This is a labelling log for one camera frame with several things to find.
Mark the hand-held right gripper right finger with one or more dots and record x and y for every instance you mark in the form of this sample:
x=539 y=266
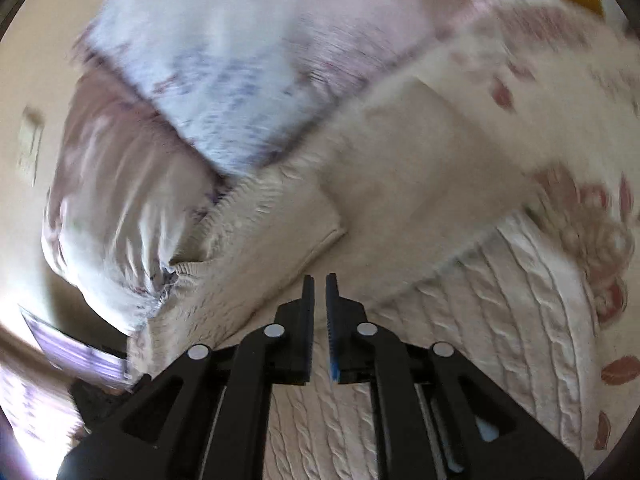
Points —
x=332 y=350

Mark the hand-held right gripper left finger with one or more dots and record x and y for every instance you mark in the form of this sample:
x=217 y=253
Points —
x=306 y=330

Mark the beige garment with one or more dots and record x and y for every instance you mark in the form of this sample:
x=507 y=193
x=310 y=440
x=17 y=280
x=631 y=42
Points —
x=425 y=175

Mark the purple patterned cloth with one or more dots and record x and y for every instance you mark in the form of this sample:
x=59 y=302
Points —
x=75 y=347

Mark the mauve pillow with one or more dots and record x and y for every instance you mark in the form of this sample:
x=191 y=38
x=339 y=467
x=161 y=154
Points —
x=115 y=185

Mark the pale blue patterned pillow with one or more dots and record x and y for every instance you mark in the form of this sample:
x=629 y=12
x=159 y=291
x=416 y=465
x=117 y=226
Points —
x=225 y=60

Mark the white floral blanket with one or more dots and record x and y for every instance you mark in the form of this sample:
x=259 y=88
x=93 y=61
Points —
x=560 y=85

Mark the beige wall switch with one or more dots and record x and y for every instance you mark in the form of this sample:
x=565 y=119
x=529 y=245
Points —
x=30 y=142

